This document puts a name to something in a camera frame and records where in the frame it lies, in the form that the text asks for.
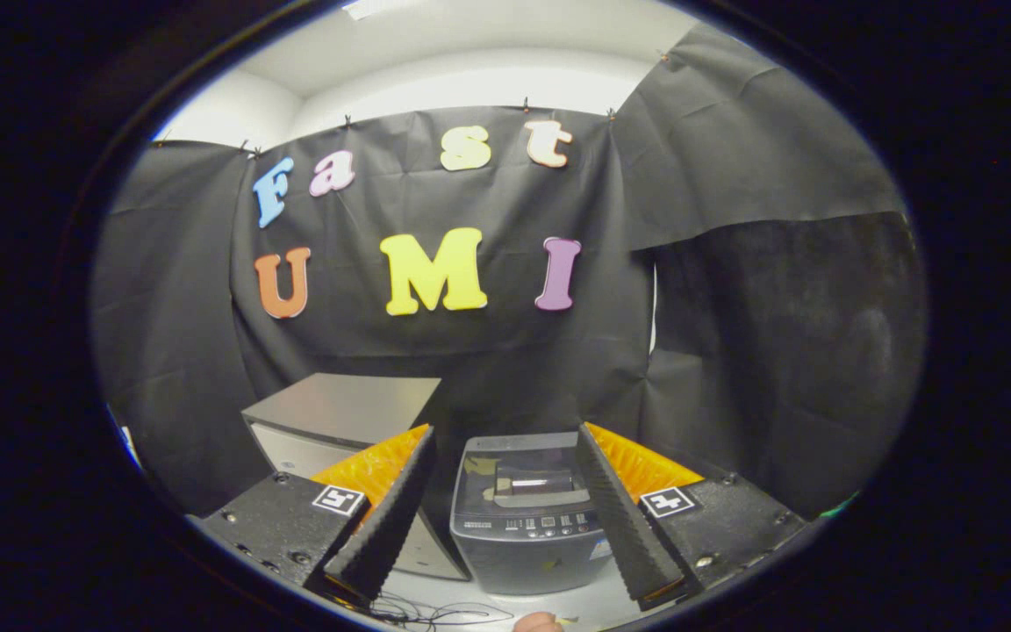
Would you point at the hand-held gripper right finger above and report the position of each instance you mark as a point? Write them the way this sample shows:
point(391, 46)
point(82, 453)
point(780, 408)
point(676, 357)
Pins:
point(620, 513)

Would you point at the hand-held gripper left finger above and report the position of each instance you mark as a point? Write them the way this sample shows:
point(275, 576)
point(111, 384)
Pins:
point(391, 513)

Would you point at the grey washing machine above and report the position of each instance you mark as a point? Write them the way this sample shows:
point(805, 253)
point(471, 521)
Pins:
point(532, 553)

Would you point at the grey cabinet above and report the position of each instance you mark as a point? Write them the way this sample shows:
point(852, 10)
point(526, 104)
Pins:
point(339, 408)

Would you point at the green cloth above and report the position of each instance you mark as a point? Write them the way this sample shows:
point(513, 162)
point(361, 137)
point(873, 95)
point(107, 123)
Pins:
point(839, 506)

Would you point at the blue and white object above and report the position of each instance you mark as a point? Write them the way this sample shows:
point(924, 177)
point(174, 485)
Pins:
point(126, 443)

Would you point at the black backdrop cloth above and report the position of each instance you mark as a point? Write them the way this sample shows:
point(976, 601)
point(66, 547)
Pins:
point(190, 298)

